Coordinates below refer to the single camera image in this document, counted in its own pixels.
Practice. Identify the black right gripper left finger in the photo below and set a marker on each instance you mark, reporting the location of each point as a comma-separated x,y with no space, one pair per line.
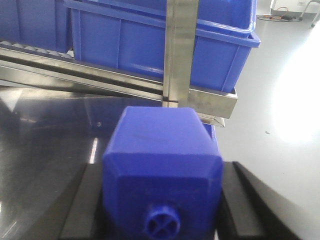
86,218

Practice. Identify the blue bin right on rack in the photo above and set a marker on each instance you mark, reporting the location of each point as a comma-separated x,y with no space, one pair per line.
129,35

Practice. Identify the blue bin left on rack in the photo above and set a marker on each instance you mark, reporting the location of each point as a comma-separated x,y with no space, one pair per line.
39,23

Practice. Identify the stainless steel shelf rack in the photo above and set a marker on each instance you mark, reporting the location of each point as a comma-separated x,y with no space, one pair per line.
20,66

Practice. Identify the blue bottle-shaped part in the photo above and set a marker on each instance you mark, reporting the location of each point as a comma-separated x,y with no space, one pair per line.
162,176

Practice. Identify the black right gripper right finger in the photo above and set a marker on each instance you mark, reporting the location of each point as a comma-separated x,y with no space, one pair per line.
243,213

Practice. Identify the blue bin on rack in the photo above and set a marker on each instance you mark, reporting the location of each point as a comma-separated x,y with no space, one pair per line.
129,35
39,23

